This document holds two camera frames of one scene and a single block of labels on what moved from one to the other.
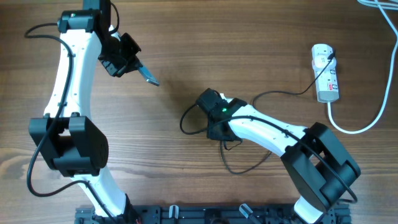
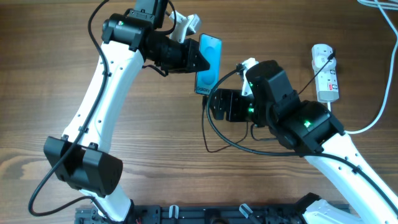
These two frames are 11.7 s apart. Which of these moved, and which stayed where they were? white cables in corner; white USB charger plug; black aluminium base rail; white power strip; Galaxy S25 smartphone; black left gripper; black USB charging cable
Moved: black USB charging cable; Galaxy S25 smartphone; black left gripper
Stayed: black aluminium base rail; white cables in corner; white USB charger plug; white power strip
